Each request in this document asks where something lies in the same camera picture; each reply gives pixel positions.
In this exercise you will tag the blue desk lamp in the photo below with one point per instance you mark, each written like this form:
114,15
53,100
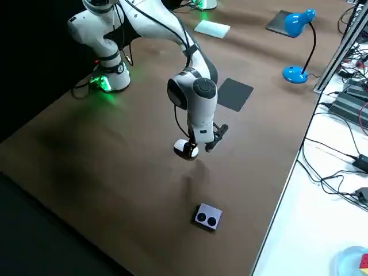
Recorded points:
296,20

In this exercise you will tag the aluminium frame post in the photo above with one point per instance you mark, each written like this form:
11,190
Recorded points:
337,54

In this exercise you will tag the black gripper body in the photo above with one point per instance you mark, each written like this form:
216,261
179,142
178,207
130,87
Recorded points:
191,133

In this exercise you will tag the small grey charger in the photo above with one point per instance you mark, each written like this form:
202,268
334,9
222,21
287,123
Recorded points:
360,193

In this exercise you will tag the lilac folded flip phone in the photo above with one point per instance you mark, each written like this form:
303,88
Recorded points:
207,210

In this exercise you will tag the black mouse pad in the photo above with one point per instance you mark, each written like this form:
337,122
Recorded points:
235,95

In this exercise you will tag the white computer mouse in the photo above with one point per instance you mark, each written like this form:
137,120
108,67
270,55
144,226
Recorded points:
179,145

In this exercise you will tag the small black charger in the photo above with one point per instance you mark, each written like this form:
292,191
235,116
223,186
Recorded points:
361,162

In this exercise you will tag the grey laptop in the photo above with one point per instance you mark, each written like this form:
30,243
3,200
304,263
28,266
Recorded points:
276,24

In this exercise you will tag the light blue plastic bowl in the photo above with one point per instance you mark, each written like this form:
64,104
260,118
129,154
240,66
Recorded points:
348,261

